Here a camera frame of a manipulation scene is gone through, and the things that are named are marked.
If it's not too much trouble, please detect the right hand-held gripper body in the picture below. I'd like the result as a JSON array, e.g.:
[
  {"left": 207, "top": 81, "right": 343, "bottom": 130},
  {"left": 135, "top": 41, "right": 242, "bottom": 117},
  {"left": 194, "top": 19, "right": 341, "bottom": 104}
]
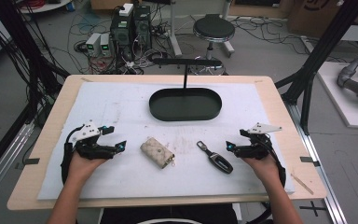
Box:
[{"left": 233, "top": 122, "right": 283, "bottom": 161}]

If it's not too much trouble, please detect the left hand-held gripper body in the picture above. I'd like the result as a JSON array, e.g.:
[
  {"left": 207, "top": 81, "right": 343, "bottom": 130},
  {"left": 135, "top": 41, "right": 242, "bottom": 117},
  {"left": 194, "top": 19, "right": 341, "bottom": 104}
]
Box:
[{"left": 69, "top": 120, "right": 119, "bottom": 161}]

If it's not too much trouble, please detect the black car key fob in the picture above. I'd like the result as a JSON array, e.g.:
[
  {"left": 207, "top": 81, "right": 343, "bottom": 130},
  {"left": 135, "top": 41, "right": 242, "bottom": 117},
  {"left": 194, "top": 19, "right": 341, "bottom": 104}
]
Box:
[{"left": 196, "top": 140, "right": 234, "bottom": 175}]

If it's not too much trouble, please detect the beige quilted key pouch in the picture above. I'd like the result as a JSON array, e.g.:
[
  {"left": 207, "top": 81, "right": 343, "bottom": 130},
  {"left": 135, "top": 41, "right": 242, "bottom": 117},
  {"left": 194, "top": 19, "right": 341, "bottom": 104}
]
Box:
[{"left": 140, "top": 136, "right": 176, "bottom": 170}]

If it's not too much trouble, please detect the person's left hand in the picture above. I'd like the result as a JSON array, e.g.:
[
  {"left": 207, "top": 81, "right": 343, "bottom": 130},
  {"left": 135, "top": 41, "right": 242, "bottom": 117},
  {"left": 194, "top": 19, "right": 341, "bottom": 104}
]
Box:
[{"left": 67, "top": 151, "right": 117, "bottom": 181}]

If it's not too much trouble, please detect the person's right hand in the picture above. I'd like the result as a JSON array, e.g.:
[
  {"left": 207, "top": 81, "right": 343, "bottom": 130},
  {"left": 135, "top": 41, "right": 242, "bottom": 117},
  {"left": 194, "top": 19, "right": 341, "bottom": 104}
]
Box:
[{"left": 240, "top": 153, "right": 282, "bottom": 185}]

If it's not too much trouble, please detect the white foam mat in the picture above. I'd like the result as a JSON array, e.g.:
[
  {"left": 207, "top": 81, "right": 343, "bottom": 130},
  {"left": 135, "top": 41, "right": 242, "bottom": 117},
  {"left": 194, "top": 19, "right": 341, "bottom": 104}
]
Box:
[{"left": 36, "top": 81, "right": 296, "bottom": 201}]

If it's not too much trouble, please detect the thin wooden stick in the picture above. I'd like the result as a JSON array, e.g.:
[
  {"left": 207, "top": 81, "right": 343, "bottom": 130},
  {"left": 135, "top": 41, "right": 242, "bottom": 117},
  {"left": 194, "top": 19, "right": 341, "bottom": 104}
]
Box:
[{"left": 290, "top": 173, "right": 315, "bottom": 196}]

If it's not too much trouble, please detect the black key rack with tray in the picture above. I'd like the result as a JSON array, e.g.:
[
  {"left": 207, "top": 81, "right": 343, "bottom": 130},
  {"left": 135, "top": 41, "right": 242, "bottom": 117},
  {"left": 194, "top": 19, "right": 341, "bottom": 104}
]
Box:
[{"left": 148, "top": 57, "right": 224, "bottom": 122}]

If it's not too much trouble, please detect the person's dark clothing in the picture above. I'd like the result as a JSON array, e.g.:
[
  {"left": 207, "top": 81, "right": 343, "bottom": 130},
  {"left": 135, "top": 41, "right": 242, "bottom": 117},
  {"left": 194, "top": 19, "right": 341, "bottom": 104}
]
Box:
[{"left": 100, "top": 203, "right": 239, "bottom": 224}]

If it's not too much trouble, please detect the grey power supply unit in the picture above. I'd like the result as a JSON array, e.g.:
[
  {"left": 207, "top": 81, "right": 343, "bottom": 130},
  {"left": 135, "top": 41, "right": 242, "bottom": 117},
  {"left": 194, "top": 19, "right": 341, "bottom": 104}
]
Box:
[
  {"left": 85, "top": 32, "right": 103, "bottom": 58},
  {"left": 99, "top": 33, "right": 114, "bottom": 58}
]

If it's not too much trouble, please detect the black tape cross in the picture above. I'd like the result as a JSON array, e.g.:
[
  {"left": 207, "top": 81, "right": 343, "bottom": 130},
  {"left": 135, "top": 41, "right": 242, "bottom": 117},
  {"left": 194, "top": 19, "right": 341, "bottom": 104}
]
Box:
[{"left": 298, "top": 200, "right": 327, "bottom": 217}]

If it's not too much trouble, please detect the black computer tower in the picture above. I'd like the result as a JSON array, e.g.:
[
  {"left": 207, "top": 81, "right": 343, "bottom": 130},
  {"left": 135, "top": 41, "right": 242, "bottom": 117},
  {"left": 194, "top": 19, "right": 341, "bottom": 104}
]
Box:
[
  {"left": 109, "top": 10, "right": 135, "bottom": 61},
  {"left": 132, "top": 5, "right": 153, "bottom": 51}
]

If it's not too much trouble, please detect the white floor board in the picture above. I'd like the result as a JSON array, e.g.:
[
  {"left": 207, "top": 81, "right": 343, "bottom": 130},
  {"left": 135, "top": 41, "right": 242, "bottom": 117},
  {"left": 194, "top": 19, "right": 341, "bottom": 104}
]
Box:
[{"left": 316, "top": 61, "right": 358, "bottom": 131}]

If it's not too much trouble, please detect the black round stool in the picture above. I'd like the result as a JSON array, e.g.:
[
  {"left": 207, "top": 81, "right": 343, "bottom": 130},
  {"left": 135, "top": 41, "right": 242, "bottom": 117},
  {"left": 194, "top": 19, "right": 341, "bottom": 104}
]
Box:
[{"left": 192, "top": 13, "right": 236, "bottom": 61}]

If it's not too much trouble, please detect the white metal stand leg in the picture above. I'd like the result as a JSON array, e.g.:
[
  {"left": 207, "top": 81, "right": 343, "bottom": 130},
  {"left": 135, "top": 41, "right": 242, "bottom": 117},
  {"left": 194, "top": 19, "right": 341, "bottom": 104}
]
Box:
[{"left": 167, "top": 0, "right": 184, "bottom": 58}]

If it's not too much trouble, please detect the white box on computer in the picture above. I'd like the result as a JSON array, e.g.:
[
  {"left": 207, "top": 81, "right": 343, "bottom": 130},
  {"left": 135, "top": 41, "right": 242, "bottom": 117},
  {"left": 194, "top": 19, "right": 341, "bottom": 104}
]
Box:
[{"left": 117, "top": 3, "right": 135, "bottom": 18}]

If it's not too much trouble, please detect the round white table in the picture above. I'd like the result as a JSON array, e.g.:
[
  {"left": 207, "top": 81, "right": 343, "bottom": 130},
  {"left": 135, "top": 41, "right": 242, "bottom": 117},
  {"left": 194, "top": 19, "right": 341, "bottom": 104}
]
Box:
[{"left": 14, "top": 0, "right": 73, "bottom": 15}]

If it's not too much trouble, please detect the cardboard box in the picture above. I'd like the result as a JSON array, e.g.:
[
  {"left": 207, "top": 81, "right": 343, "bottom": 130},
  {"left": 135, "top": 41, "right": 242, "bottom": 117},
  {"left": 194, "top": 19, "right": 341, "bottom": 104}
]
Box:
[{"left": 286, "top": 0, "right": 358, "bottom": 39}]

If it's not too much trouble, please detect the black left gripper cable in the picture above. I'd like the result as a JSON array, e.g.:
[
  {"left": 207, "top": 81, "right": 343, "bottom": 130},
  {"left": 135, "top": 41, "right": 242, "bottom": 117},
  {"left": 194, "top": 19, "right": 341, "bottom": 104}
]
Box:
[{"left": 60, "top": 124, "right": 86, "bottom": 185}]

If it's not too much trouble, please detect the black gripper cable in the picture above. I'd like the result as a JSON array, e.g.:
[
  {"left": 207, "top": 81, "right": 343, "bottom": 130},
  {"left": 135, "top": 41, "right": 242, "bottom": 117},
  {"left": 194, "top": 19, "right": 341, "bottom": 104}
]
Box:
[
  {"left": 259, "top": 135, "right": 287, "bottom": 189},
  {"left": 60, "top": 124, "right": 86, "bottom": 185}
]

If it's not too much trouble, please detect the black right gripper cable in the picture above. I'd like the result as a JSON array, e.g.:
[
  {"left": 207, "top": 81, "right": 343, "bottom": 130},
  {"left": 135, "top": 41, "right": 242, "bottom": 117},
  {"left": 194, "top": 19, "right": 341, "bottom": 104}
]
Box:
[{"left": 259, "top": 135, "right": 287, "bottom": 189}]

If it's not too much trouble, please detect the tangle of floor cables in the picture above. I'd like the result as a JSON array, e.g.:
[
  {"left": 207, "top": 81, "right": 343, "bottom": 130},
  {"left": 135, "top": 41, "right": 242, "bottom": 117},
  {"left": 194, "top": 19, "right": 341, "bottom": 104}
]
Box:
[{"left": 50, "top": 6, "right": 175, "bottom": 76}]

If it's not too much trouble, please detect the aluminium rail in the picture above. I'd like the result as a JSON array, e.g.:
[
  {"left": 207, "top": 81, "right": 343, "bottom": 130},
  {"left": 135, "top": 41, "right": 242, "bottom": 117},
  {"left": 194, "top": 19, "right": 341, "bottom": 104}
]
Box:
[
  {"left": 284, "top": 101, "right": 350, "bottom": 224},
  {"left": 0, "top": 119, "right": 35, "bottom": 210}
]

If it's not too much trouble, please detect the black floor cable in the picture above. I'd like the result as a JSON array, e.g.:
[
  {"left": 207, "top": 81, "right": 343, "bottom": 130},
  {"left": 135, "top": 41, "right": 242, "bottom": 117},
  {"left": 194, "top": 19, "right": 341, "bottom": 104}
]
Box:
[{"left": 229, "top": 16, "right": 352, "bottom": 64}]

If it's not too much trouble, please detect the black metal frame post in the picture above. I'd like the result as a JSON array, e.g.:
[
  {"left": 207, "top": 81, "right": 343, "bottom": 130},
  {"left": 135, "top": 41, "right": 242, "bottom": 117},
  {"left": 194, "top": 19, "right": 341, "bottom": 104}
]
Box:
[
  {"left": 274, "top": 0, "right": 358, "bottom": 135},
  {"left": 0, "top": 0, "right": 71, "bottom": 127}
]

